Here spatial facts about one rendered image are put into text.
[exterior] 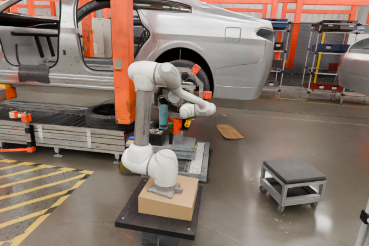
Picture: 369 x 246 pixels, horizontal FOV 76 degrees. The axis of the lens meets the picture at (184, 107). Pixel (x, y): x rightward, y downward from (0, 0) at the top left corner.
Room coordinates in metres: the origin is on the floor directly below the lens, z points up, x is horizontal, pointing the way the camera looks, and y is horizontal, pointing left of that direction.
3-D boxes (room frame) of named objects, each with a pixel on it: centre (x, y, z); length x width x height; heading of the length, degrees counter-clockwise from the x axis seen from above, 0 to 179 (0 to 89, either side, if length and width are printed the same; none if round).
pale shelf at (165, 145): (2.05, 0.31, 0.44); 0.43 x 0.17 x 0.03; 82
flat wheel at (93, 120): (2.88, 0.92, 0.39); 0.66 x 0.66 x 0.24
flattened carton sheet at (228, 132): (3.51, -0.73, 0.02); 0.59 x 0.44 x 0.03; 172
